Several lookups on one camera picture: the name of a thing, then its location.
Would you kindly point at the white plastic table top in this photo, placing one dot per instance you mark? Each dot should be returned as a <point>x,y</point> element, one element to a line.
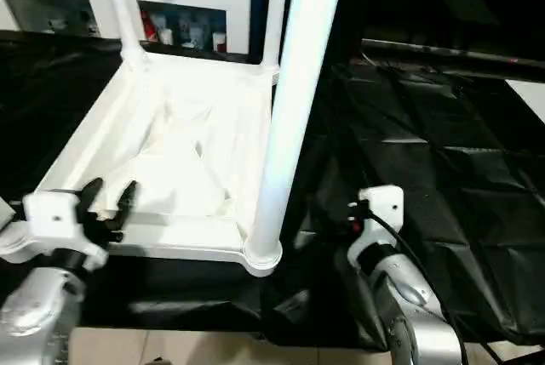
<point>170,148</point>

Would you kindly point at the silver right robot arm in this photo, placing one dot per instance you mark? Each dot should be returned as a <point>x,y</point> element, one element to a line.
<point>409,297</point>

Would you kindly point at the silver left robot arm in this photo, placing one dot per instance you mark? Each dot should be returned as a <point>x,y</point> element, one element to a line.
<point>38,305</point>

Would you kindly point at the black plastic mat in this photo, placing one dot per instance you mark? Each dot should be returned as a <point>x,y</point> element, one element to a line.
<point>426,169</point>

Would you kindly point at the small white cup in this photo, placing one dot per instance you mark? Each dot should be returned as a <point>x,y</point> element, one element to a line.
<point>166,36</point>
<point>219,41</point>

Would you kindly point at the red box in cabinet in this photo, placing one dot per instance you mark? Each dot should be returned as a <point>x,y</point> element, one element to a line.
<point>148,26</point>

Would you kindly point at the white flat board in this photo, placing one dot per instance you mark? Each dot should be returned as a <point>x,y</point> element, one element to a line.
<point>528,97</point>

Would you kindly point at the dark metal rail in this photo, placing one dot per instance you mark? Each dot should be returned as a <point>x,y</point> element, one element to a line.
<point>447,52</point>

